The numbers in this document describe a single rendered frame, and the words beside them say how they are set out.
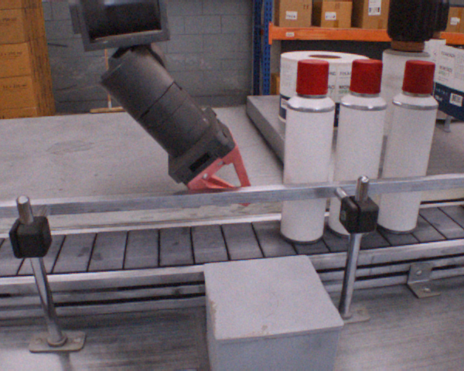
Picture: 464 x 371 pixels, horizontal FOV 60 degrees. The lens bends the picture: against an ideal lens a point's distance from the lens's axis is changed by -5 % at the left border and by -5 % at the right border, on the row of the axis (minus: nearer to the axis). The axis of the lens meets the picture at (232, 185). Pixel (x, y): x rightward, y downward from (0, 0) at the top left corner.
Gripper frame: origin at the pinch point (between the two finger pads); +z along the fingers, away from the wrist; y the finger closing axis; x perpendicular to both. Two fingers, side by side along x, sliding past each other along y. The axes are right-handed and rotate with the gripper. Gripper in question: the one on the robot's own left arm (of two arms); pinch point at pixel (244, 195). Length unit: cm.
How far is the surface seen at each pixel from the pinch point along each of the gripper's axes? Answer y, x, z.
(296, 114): -1.4, -9.9, -4.1
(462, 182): -4.2, -20.3, 14.4
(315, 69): -1.4, -14.2, -6.5
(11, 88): 295, 128, -53
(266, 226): 2.5, 1.2, 6.5
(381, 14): 359, -156, 119
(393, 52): 26.8, -31.4, 10.1
